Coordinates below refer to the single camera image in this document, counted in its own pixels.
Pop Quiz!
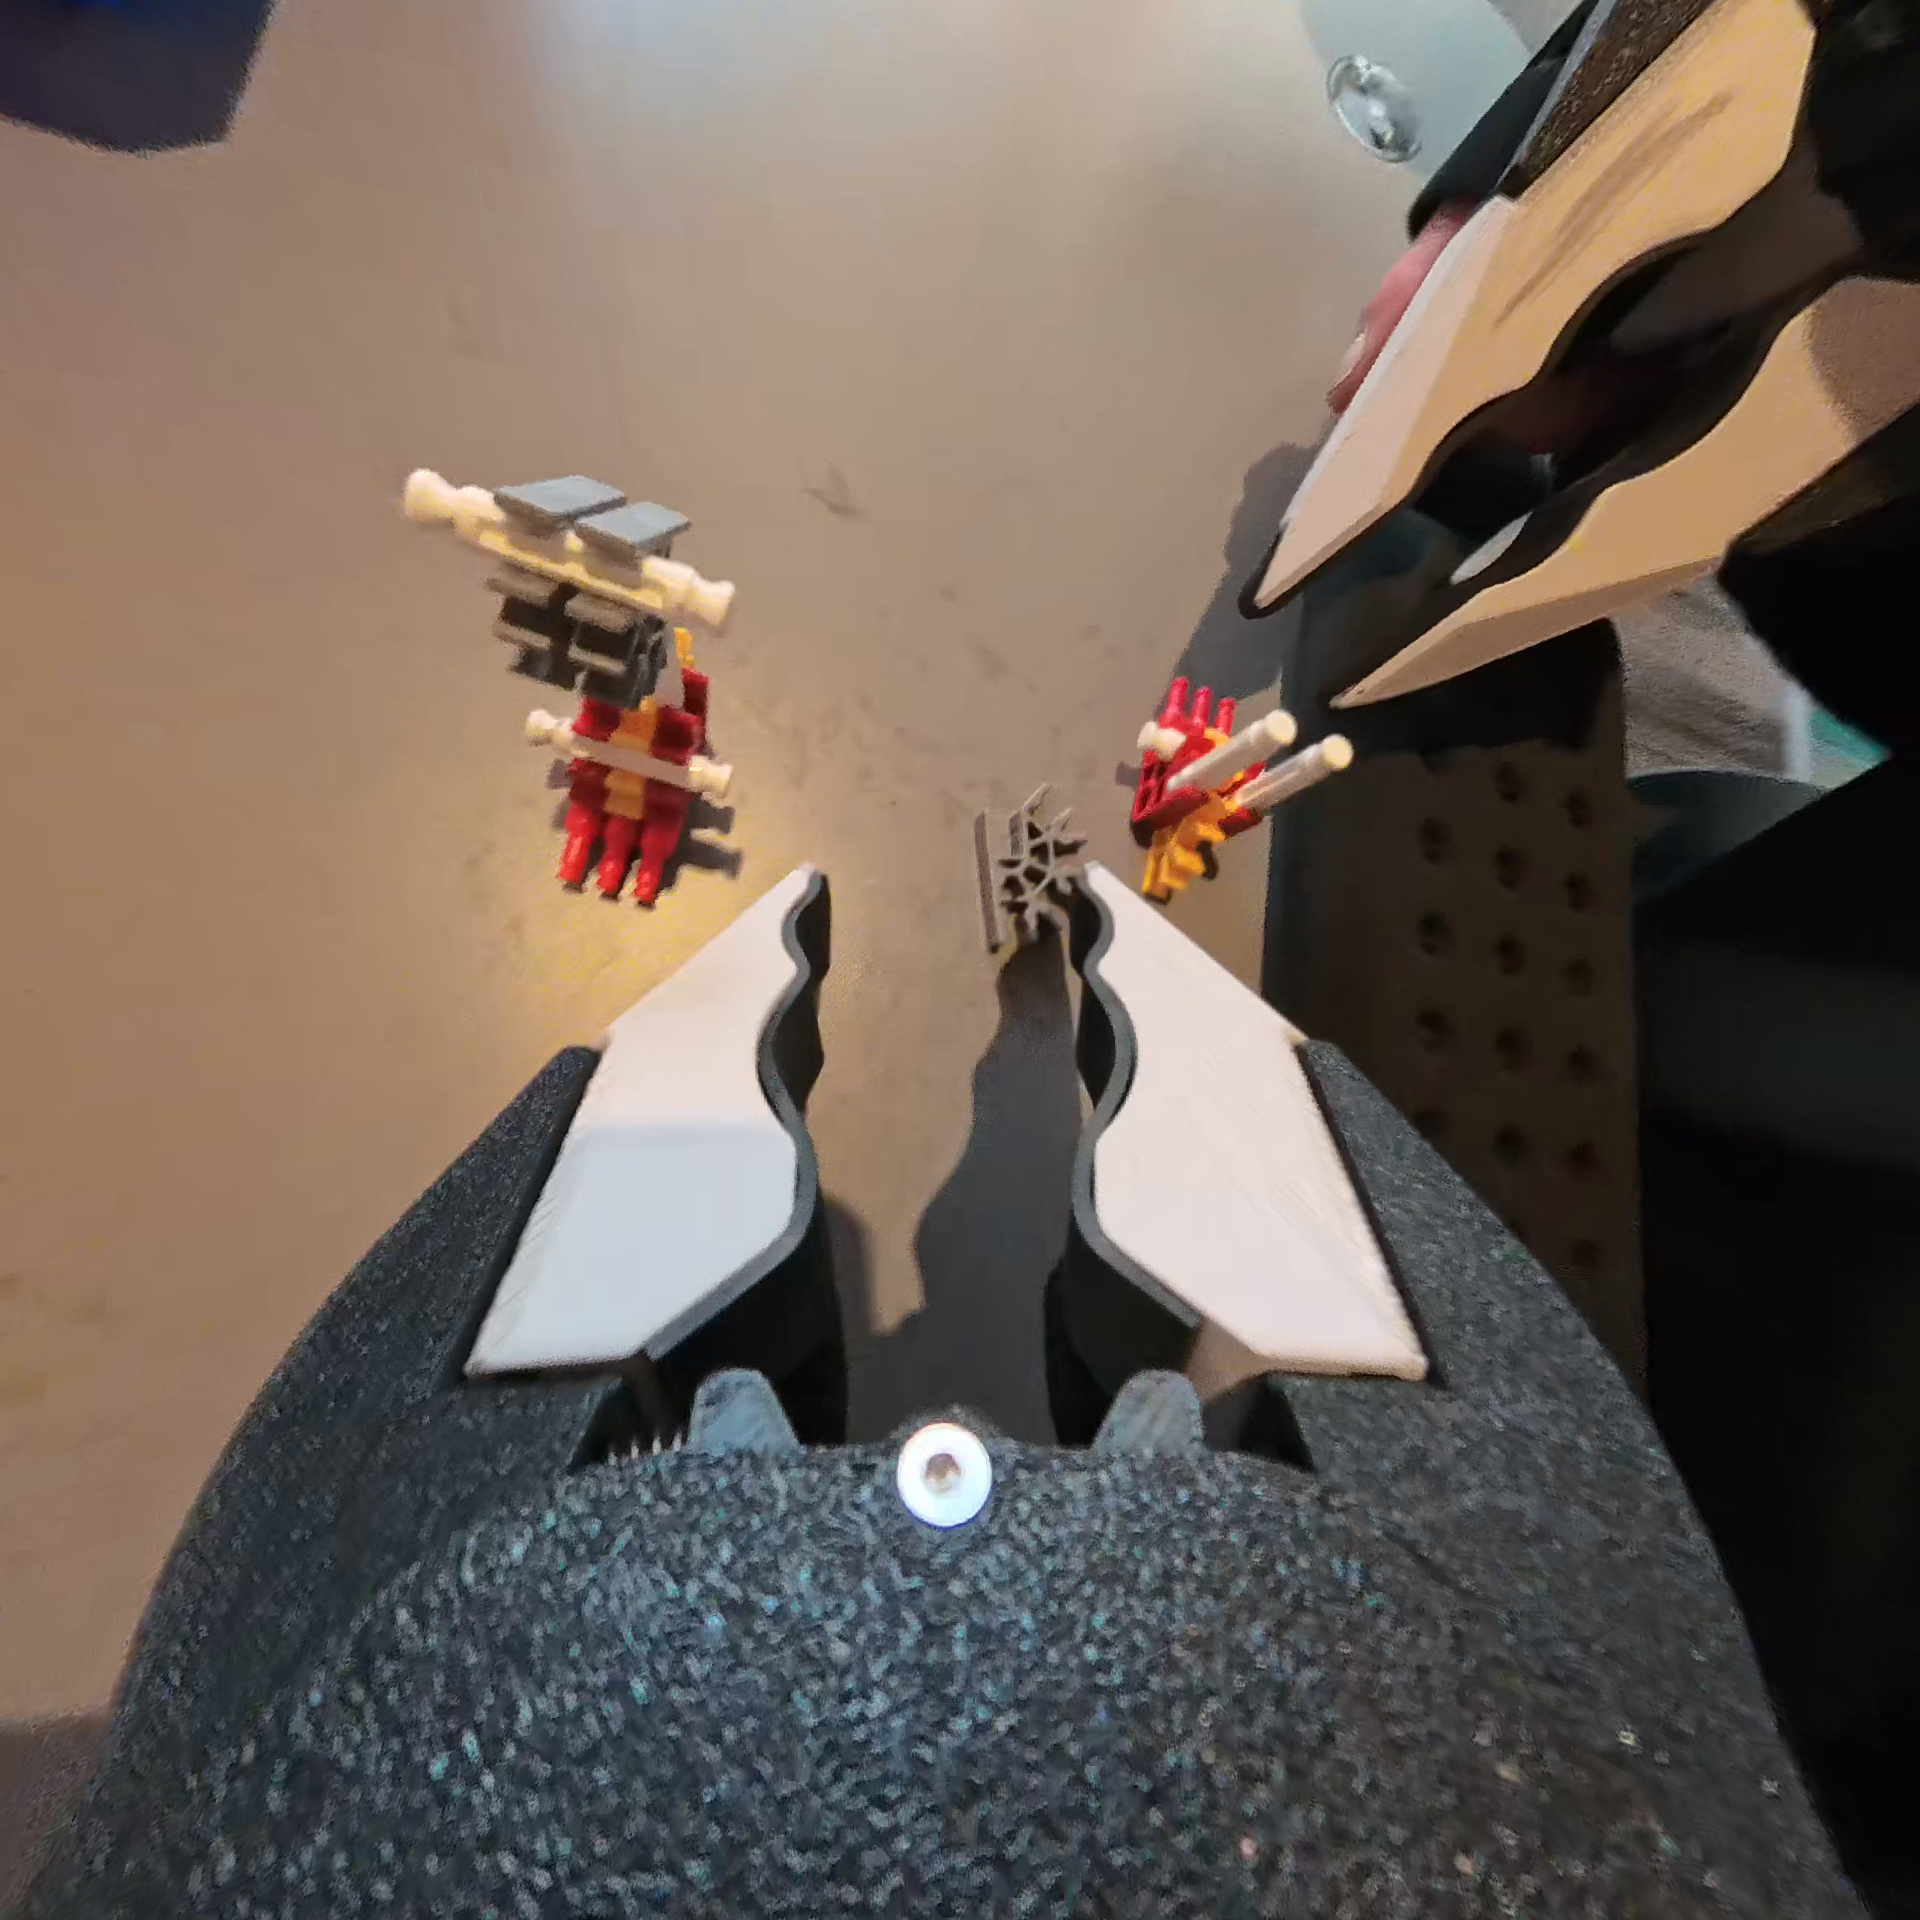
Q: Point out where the grey snowflake connector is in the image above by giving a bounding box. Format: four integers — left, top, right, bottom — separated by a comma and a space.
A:
970, 784, 1087, 954

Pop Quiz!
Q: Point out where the grey-topped red yellow toy assembly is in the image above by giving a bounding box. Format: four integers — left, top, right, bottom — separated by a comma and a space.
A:
402, 468, 741, 910

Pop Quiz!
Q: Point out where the black dimpled plastic panel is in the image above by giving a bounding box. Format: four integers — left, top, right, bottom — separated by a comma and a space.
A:
1266, 598, 1653, 1374

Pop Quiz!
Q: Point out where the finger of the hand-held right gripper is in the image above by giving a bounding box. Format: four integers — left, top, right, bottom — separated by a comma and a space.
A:
1328, 276, 1920, 714
1238, 0, 1853, 618

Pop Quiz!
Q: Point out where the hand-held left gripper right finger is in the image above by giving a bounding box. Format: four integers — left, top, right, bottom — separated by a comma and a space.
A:
1062, 863, 1431, 1383

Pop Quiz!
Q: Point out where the grey toy wheel hub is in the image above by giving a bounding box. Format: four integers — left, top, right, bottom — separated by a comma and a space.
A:
1328, 52, 1424, 164

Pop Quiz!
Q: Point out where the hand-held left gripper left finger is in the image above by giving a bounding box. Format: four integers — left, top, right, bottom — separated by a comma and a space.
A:
462, 862, 833, 1378

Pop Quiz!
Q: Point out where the small red yellow toy assembly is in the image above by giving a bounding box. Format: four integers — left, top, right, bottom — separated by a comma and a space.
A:
1124, 678, 1354, 903

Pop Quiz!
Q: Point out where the person's right hand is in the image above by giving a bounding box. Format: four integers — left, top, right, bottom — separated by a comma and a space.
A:
1328, 207, 1487, 418

